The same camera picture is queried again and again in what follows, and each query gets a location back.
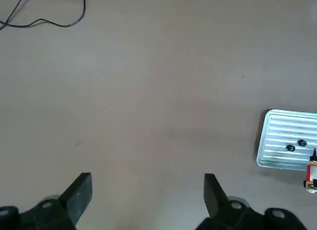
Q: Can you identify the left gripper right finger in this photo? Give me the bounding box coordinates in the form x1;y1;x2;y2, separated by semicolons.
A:
195;173;308;230

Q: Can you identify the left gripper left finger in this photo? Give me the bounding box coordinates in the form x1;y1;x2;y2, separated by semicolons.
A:
0;172;93;230

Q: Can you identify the orange oil bottle black cap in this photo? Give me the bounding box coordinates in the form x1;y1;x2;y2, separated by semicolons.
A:
304;147;317;194

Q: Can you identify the silver ribbed metal tray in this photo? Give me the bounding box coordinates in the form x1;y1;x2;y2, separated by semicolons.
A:
256;109;317;170

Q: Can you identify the looped black cable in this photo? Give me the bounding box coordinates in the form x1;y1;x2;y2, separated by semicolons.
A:
0;0;86;31

